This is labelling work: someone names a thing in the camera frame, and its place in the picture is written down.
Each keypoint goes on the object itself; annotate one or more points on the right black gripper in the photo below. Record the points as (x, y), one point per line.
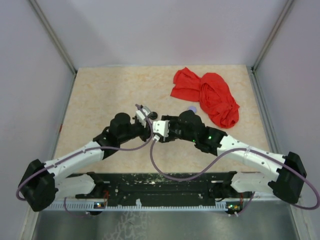
(173, 120)

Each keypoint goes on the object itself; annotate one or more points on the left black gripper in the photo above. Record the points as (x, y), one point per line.
(146, 131)

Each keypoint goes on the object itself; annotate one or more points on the purple earbud charging case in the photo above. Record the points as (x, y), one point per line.
(192, 108)

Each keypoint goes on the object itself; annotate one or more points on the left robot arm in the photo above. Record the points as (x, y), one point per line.
(45, 182)

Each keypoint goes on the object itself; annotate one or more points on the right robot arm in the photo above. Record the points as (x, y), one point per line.
(281, 175)

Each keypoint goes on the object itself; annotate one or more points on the black round charging case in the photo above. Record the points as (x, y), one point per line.
(153, 115)

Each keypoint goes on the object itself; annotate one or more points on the red crumpled cloth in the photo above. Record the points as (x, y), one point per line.
(211, 92)

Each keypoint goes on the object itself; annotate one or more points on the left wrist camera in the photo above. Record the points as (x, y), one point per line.
(142, 114)

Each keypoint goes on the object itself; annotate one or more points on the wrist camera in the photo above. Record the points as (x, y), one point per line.
(160, 130)
(142, 114)

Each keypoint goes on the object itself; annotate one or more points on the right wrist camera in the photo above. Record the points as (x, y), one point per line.
(160, 130)

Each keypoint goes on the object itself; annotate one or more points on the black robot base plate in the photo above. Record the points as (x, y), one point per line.
(154, 190)

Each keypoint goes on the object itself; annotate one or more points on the white slotted cable duct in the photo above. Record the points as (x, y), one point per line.
(98, 206)

